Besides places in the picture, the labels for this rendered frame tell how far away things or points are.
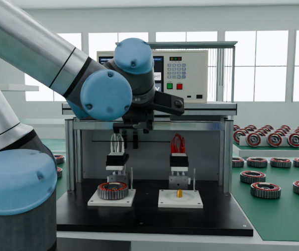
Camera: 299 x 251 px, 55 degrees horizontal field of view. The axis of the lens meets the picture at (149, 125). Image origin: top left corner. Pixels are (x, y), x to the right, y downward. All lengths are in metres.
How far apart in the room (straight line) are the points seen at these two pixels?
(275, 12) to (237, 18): 0.92
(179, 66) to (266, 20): 6.92
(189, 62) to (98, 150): 0.56
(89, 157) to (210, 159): 0.54
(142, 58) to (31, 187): 0.30
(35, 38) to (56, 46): 0.03
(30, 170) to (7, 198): 0.05
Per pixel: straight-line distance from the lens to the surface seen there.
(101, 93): 0.42
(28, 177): 0.44
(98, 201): 1.04
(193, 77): 1.16
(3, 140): 0.57
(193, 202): 1.03
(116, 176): 1.20
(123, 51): 0.57
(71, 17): 8.04
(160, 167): 1.31
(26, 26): 0.44
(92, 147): 1.33
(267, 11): 8.06
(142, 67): 0.56
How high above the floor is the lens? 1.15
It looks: 6 degrees down
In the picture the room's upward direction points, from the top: straight up
